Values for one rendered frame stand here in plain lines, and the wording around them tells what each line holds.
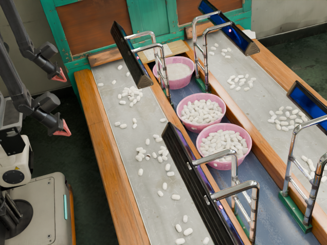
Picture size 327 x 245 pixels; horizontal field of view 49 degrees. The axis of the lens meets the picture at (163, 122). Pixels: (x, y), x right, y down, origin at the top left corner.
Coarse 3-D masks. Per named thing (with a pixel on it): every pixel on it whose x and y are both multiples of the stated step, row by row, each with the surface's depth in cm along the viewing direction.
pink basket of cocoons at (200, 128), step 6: (192, 96) 205; (198, 96) 205; (204, 96) 205; (210, 96) 203; (216, 96) 201; (180, 102) 201; (186, 102) 204; (192, 102) 206; (216, 102) 202; (222, 102) 197; (180, 108) 201; (222, 108) 197; (180, 114) 199; (216, 120) 186; (186, 126) 195; (192, 126) 189; (198, 126) 187; (204, 126) 187; (198, 132) 193
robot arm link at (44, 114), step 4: (36, 108) 144; (40, 108) 146; (32, 112) 145; (36, 112) 144; (40, 112) 145; (44, 112) 147; (32, 116) 145; (36, 116) 145; (40, 116) 146; (44, 116) 147; (36, 120) 148; (40, 120) 147
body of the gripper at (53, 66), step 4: (48, 60) 182; (48, 64) 180; (52, 64) 182; (56, 64) 186; (44, 68) 180; (48, 68) 181; (52, 68) 182; (56, 68) 183; (48, 72) 183; (52, 72) 182; (56, 72) 181; (48, 76) 183
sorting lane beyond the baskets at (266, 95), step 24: (192, 48) 247; (216, 48) 243; (216, 72) 222; (240, 72) 219; (264, 72) 216; (240, 96) 202; (264, 96) 200; (264, 120) 186; (288, 120) 184; (288, 144) 172; (312, 144) 170
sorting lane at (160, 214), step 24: (96, 72) 240; (120, 72) 236; (144, 96) 214; (120, 120) 201; (144, 120) 198; (120, 144) 187; (144, 144) 184; (144, 168) 173; (144, 192) 162; (168, 192) 160; (144, 216) 153; (168, 216) 151; (192, 216) 150; (168, 240) 143; (192, 240) 142
